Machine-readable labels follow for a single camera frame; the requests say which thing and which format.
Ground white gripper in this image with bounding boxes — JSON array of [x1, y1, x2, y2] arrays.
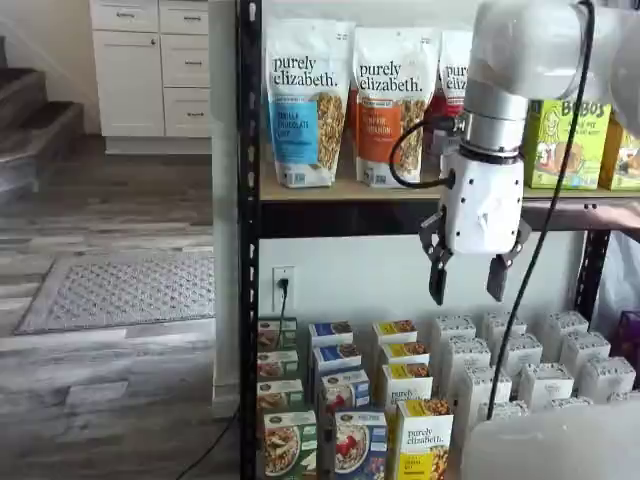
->
[[418, 144, 533, 307]]

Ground clear plastic bag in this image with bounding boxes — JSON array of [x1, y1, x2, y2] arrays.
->
[[597, 230, 640, 326]]

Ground orange purely elizabeth granola bag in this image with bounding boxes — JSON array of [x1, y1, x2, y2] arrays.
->
[[352, 26, 437, 189]]

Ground red purely elizabeth granola bag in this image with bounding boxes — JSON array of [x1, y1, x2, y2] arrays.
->
[[427, 29, 474, 167]]

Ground black metal shelf rack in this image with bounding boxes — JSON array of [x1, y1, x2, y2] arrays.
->
[[235, 0, 640, 480]]

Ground blue and white cereal box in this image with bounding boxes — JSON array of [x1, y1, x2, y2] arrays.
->
[[319, 369, 372, 416], [307, 321, 355, 351], [332, 410, 389, 480], [311, 343, 364, 374]]

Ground white kitchen cabinet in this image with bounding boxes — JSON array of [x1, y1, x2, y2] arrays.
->
[[89, 0, 212, 155]]

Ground black power plug cord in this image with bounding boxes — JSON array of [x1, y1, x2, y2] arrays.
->
[[276, 277, 292, 321]]

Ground short black looped gripper cable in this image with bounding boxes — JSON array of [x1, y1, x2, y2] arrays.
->
[[388, 116, 470, 190]]

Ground yellow Bobo's snack box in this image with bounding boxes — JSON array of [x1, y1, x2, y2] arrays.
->
[[597, 115, 640, 192]]

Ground dark wooden stairs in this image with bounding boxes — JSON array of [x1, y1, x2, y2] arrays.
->
[[0, 34, 85, 204]]

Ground wooden shelf board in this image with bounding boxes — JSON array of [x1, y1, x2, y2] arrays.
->
[[258, 149, 640, 204]]

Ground long black robot cable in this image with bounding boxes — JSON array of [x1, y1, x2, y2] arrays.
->
[[485, 0, 597, 419]]

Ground grey patterned floor mat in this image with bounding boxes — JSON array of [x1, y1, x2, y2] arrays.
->
[[13, 252, 217, 336]]

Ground white granola bag behind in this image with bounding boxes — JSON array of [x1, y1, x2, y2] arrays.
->
[[333, 21, 358, 94]]

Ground yellow and white cereal box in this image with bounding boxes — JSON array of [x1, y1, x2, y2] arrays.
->
[[371, 319, 419, 347], [395, 398, 456, 480], [377, 341, 432, 369], [381, 362, 435, 407]]

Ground purple package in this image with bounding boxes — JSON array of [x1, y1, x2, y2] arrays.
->
[[618, 310, 640, 362]]

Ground blue purely elizabeth granola bag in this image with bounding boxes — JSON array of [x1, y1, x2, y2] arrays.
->
[[264, 18, 351, 190]]

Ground white wall outlet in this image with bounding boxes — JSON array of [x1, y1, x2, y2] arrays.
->
[[271, 265, 297, 314]]

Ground green Bobo's snack box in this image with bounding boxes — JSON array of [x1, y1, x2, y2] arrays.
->
[[523, 98, 612, 191]]

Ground green cereal box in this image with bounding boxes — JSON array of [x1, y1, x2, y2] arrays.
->
[[262, 410, 319, 480], [257, 378, 306, 414], [257, 349, 301, 382], [257, 316, 299, 352]]

